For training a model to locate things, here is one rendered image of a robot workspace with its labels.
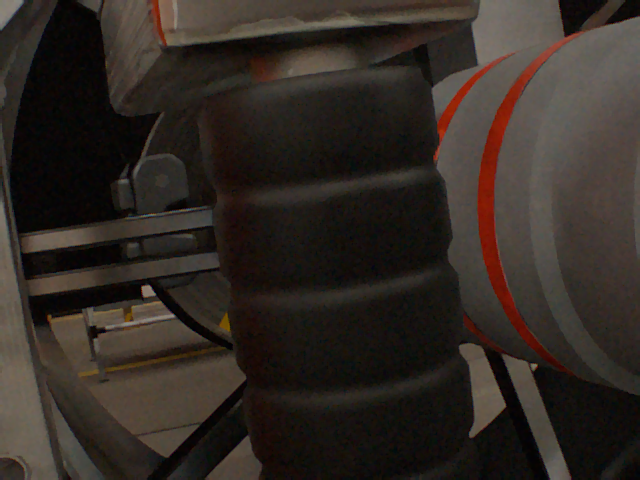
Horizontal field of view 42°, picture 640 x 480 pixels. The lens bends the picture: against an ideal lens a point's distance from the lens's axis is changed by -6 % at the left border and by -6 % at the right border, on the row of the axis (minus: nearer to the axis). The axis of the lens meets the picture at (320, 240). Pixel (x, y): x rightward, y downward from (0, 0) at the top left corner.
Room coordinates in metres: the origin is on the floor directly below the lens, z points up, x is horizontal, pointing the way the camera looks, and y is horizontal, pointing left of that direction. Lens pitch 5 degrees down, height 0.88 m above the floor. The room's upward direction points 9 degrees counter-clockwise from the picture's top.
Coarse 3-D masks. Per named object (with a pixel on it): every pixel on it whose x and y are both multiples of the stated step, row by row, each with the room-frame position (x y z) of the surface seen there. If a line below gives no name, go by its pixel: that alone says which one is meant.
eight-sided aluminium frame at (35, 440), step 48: (0, 0) 0.31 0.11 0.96; (48, 0) 0.37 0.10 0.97; (0, 48) 0.34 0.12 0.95; (0, 144) 0.35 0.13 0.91; (0, 192) 0.31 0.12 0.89; (0, 240) 0.31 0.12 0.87; (0, 288) 0.31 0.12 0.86; (0, 336) 0.31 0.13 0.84; (0, 384) 0.31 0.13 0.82; (0, 432) 0.31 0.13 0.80; (48, 432) 0.31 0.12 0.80
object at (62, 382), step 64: (64, 0) 0.43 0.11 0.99; (576, 0) 0.65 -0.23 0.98; (384, 64) 0.47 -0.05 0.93; (192, 256) 0.44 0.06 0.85; (64, 384) 0.49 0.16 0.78; (512, 384) 0.49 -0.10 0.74; (576, 384) 0.66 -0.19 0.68; (64, 448) 0.39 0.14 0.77; (128, 448) 0.55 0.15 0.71; (192, 448) 0.43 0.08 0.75; (512, 448) 0.65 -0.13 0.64; (576, 448) 0.60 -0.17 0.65
